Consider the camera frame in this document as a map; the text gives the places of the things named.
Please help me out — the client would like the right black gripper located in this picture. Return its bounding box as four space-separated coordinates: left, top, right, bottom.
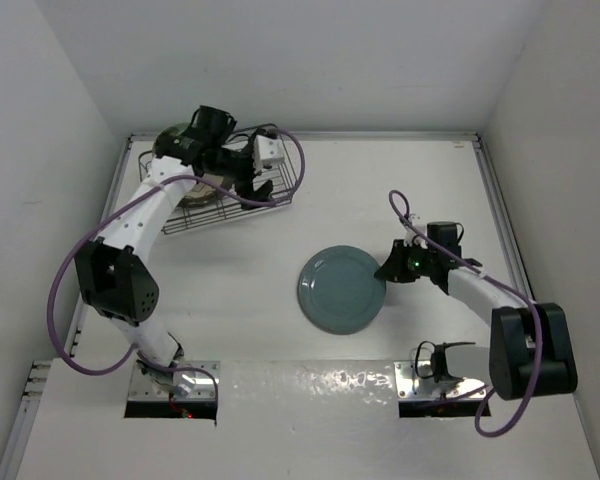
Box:
376 239 436 284

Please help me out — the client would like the brown rimmed cream plate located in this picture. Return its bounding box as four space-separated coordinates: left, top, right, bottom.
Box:
178 174 233 208

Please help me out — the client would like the light blue ceramic plate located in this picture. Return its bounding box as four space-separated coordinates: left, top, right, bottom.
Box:
296 245 386 336

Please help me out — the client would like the mint green flower plate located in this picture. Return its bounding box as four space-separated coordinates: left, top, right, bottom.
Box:
152 123 189 157

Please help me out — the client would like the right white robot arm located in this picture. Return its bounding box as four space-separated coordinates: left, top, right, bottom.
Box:
375 221 578 400

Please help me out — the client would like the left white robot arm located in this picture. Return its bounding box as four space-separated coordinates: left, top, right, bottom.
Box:
70 106 285 388

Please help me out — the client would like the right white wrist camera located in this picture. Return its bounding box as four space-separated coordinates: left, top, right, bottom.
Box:
403 214 426 247

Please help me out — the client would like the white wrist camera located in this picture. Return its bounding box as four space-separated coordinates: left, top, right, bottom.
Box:
253 135 286 171
403 214 426 247

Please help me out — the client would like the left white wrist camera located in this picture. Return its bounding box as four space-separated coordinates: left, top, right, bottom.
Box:
253 135 286 171

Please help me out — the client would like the wire dish rack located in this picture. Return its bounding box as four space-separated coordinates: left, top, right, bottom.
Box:
162 124 297 235

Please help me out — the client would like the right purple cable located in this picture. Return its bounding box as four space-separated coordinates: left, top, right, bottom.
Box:
388 189 544 437

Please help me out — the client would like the purple cable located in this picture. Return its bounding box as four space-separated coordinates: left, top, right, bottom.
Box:
388 189 544 437
47 128 309 426

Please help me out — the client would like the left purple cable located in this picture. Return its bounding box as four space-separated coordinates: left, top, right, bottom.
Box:
47 128 309 426

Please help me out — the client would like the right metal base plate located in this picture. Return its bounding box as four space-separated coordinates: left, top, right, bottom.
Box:
394 360 487 402

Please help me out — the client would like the metal base plate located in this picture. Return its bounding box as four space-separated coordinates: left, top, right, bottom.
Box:
394 360 487 402
128 360 221 402

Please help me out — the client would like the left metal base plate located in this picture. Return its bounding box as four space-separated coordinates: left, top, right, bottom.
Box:
128 360 221 402

